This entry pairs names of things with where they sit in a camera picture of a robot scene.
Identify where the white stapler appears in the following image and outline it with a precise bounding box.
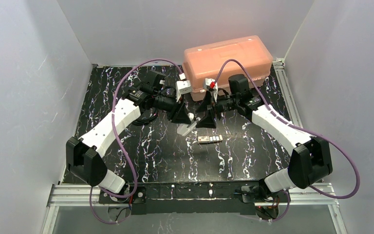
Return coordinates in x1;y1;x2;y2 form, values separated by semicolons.
177;113;201;137

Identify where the white staples box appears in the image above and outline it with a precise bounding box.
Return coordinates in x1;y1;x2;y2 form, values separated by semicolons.
197;135;223;144

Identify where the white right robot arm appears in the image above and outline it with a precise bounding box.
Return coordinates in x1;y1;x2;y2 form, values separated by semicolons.
196;74;333;196

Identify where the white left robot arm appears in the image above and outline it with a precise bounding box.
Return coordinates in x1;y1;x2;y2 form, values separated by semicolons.
66;70;194;198

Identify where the pink plastic storage box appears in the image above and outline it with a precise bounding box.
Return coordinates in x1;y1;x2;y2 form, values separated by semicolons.
183;35;274;102

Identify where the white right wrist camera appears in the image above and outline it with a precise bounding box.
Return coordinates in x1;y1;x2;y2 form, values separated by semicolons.
203;78;218;99

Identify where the coiled black cable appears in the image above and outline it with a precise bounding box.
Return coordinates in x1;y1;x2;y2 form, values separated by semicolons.
131;108;159;127

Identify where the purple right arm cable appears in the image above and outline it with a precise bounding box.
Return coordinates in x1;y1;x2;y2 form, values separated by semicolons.
213;59;360;223

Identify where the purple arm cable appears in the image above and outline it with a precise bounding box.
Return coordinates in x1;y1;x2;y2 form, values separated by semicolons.
213;59;360;223
89;58;183;225

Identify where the aluminium right rail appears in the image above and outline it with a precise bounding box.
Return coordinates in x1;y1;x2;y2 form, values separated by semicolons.
272;59;302;127

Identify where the aluminium rail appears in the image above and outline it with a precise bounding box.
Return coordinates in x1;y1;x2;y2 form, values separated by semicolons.
272;59;302;127
42;181;347;234

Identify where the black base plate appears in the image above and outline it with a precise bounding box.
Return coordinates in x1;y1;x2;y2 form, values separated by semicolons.
98;181;289;217

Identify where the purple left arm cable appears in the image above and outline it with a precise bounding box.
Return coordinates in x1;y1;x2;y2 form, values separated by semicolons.
89;58;183;225

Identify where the aluminium front rail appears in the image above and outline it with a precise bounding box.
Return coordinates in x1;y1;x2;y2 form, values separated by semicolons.
42;181;347;234

